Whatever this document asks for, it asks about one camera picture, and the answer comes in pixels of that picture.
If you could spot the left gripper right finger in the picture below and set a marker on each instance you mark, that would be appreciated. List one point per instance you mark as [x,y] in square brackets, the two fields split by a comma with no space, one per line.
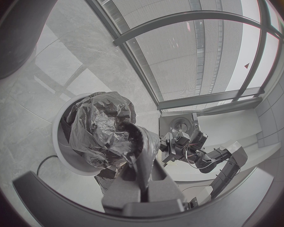
[166,190]

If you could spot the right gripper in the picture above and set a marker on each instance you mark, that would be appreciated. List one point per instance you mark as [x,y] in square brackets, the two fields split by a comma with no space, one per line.
[168,155]

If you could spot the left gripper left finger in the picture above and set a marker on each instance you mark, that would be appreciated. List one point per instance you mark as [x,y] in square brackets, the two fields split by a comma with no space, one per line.
[123,195]

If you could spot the black plastic bag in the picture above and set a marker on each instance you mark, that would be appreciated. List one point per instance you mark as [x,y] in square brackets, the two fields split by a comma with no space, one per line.
[97,122]

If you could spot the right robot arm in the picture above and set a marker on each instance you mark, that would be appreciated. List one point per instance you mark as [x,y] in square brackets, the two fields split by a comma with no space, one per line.
[236,152]

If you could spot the white trash bin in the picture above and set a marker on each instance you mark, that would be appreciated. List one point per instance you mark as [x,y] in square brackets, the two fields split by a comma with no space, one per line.
[73,167]

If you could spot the white box with round opening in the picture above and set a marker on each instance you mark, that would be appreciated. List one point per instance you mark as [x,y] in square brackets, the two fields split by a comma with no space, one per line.
[182,124]

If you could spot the window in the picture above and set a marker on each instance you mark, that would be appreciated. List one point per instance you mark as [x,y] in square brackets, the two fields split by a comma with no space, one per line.
[179,55]

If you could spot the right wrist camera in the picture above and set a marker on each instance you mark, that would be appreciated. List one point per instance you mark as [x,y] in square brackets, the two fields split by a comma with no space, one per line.
[182,139]

